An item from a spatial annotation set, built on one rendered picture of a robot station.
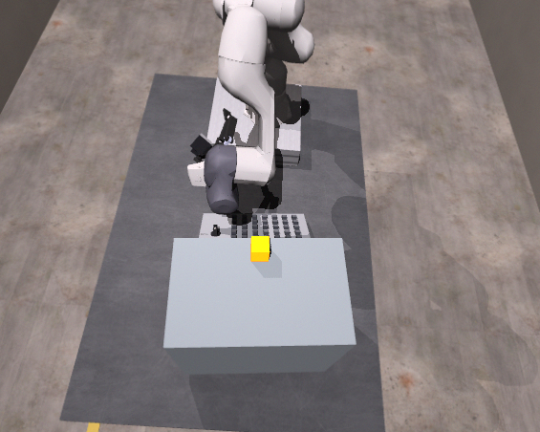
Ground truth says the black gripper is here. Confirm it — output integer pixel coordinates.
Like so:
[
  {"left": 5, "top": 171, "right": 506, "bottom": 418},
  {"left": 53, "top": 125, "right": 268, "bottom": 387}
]
[{"left": 193, "top": 108, "right": 238, "bottom": 163}]

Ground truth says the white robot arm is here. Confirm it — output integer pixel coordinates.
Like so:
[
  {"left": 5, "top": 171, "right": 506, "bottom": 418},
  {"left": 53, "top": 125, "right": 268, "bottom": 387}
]
[{"left": 187, "top": 0, "right": 314, "bottom": 215}]

